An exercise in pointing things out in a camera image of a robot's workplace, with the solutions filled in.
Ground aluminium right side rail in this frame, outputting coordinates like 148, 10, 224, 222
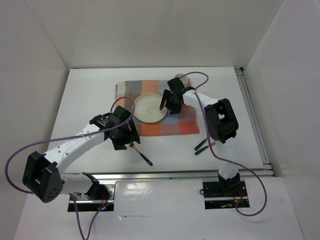
234, 67, 274, 175

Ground gold fork green handle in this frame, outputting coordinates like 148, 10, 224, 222
128, 142, 153, 166

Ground cream round plate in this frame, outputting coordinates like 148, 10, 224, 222
134, 93, 168, 124

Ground checkered orange blue cloth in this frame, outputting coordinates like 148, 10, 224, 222
115, 80, 200, 137

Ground gold knife green handle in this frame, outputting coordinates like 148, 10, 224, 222
194, 142, 216, 156

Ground aluminium front rail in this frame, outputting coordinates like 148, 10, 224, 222
61, 169, 275, 181

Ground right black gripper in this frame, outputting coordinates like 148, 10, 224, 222
160, 89, 183, 115

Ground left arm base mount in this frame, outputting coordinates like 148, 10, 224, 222
72, 181, 116, 212

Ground gold spoon green handle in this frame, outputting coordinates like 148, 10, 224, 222
194, 139, 207, 151

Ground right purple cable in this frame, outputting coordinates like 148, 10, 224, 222
182, 71, 268, 216

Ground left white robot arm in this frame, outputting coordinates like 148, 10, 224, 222
22, 106, 141, 203

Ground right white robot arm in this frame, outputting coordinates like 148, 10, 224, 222
159, 77, 240, 196

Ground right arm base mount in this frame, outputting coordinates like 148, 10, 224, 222
199, 181, 250, 210

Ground blue white mug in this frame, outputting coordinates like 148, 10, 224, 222
174, 73, 190, 87

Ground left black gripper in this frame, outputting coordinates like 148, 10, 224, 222
110, 119, 140, 151

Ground aluminium rail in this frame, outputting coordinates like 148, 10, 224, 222
234, 67, 274, 175
61, 169, 275, 181

